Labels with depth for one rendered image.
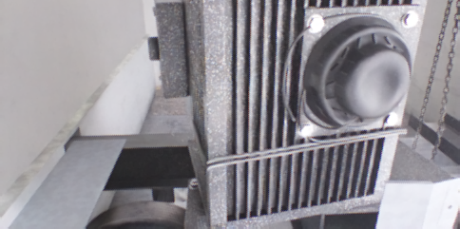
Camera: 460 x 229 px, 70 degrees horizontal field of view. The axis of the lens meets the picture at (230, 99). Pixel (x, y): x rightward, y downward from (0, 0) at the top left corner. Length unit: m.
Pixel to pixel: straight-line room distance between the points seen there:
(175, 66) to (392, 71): 0.55
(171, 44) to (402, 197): 0.67
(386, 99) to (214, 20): 0.38
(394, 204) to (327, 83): 0.30
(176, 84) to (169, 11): 0.20
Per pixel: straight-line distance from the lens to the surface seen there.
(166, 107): 3.53
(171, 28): 0.92
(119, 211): 1.38
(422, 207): 0.84
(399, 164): 1.17
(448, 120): 2.12
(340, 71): 0.70
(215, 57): 0.64
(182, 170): 1.80
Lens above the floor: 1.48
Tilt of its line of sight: 22 degrees down
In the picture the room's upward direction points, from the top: straight up
